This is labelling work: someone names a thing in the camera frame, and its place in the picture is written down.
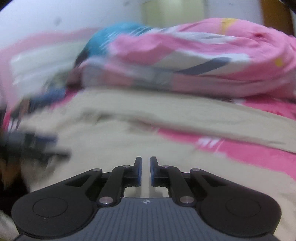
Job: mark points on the padded white bed headboard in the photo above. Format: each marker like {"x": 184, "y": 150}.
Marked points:
{"x": 46, "y": 58}

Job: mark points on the beige pants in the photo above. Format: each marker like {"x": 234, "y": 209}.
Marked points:
{"x": 161, "y": 111}

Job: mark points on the pink floral fleece blanket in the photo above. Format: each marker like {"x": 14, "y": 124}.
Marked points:
{"x": 254, "y": 160}

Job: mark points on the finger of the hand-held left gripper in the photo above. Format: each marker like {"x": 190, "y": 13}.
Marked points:
{"x": 44, "y": 150}

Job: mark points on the pink floral quilt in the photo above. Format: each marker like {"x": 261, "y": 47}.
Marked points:
{"x": 208, "y": 46}

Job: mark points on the blue jeans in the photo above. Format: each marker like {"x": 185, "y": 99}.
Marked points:
{"x": 50, "y": 95}

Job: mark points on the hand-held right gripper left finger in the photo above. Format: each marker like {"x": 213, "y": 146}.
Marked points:
{"x": 138, "y": 173}

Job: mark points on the brown wooden board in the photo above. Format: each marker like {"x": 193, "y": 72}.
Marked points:
{"x": 275, "y": 16}

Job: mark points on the pale yellow cabinet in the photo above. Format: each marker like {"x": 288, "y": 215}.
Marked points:
{"x": 161, "y": 11}

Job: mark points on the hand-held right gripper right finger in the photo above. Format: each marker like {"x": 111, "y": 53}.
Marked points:
{"x": 152, "y": 173}

